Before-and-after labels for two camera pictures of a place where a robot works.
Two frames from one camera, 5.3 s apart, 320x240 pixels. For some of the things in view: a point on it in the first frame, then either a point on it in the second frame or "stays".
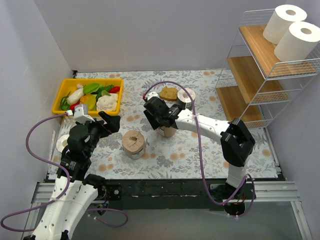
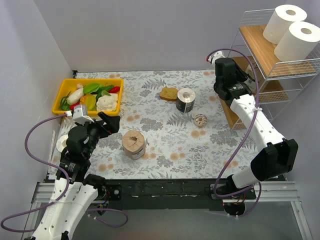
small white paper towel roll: x=301 y=39 stays
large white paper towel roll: x=279 y=22 stays
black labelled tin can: x=184 y=99 stays
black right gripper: x=152 y=117 to x=242 y=75
